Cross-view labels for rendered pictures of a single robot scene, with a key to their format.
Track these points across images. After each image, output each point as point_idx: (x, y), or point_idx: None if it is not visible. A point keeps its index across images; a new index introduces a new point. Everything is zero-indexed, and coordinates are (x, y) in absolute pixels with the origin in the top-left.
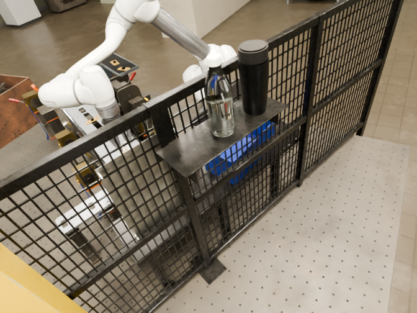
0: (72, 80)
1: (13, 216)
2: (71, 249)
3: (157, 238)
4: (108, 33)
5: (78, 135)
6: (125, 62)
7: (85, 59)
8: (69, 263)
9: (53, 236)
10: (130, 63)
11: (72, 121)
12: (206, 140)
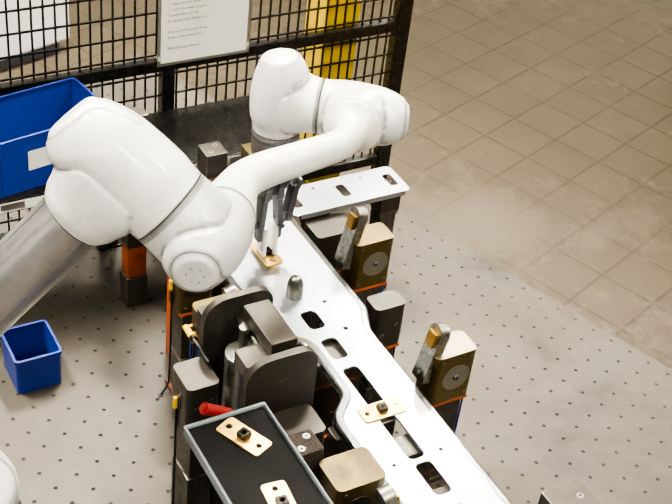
0: (327, 84)
1: (613, 421)
2: (427, 310)
3: (226, 106)
4: (241, 173)
5: (415, 363)
6: (236, 487)
7: (309, 138)
8: (425, 290)
9: (480, 344)
10: (215, 471)
11: (457, 437)
12: None
